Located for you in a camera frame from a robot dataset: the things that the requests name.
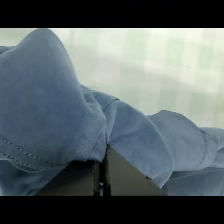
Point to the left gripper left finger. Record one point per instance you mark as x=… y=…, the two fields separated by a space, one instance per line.
x=76 y=181

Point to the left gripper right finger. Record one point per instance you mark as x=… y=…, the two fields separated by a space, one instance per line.
x=126 y=176

